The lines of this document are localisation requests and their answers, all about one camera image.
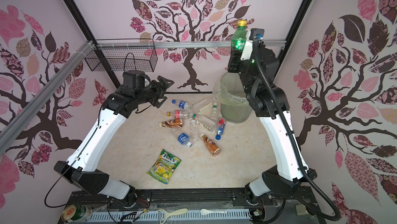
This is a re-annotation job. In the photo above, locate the green drink can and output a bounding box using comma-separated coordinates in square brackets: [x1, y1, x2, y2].
[61, 204, 93, 223]

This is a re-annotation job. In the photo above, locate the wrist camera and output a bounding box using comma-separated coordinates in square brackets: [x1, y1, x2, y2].
[240, 28, 265, 61]
[123, 70, 151, 90]

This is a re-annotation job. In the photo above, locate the white plastic spoon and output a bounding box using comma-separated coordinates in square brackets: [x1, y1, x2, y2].
[200, 208, 227, 216]

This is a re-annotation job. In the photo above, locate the green soda bottle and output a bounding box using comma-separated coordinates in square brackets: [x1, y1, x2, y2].
[231, 20, 247, 52]

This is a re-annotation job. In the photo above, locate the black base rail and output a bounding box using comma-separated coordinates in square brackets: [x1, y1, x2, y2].
[67, 186, 317, 208]

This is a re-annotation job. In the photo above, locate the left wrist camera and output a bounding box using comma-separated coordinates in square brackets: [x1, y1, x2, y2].
[123, 70, 151, 90]

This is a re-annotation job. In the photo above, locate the black wire wall basket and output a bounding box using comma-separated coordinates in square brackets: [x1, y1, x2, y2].
[85, 38, 158, 73]

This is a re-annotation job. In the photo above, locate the clear ribbed water bottle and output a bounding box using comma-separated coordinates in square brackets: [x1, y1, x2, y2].
[190, 120, 201, 142]

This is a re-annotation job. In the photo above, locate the white slotted cable duct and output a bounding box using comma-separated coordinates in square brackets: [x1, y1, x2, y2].
[87, 209, 251, 224]

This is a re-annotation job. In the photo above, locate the large clear square bottle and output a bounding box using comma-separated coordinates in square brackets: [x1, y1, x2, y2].
[190, 113, 216, 132]

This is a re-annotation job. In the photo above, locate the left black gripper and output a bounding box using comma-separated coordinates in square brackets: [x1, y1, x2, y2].
[135, 74, 174, 108]

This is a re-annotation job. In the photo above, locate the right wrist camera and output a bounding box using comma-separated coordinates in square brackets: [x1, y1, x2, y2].
[240, 28, 265, 61]

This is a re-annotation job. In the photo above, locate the black corrugated cable conduit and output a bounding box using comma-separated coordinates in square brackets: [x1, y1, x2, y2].
[252, 36, 342, 222]

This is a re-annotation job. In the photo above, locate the Fox's candy bag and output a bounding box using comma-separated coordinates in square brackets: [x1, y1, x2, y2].
[147, 150, 181, 185]

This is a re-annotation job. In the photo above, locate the brown tea bottle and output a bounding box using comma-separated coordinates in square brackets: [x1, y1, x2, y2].
[200, 133, 221, 157]

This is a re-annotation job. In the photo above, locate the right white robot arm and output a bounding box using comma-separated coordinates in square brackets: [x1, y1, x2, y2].
[228, 41, 318, 202]

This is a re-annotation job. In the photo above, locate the Pocari Sweat bottle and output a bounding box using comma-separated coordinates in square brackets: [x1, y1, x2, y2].
[176, 133, 193, 148]

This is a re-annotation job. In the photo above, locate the clear capless bottle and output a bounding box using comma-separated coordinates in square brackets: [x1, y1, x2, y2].
[193, 97, 217, 113]

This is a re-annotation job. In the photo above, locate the green lined trash bin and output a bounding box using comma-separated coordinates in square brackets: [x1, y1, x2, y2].
[213, 73, 252, 124]

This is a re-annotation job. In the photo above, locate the cream plastic peeler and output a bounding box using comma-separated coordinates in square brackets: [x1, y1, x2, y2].
[158, 208, 189, 224]

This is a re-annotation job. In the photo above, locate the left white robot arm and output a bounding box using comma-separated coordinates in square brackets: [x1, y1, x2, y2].
[54, 70, 174, 206]

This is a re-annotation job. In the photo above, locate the red label clear bottle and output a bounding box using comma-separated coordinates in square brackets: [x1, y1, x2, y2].
[166, 110, 191, 120]

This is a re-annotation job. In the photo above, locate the green label small bottle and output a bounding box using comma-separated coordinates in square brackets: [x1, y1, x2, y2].
[210, 102, 219, 122]

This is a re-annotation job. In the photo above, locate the brown Nescafe coffee bottle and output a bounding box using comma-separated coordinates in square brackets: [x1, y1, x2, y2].
[159, 119, 184, 128]

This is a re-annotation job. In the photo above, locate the blue cap Fiji bottle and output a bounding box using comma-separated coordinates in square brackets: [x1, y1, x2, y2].
[216, 118, 226, 140]

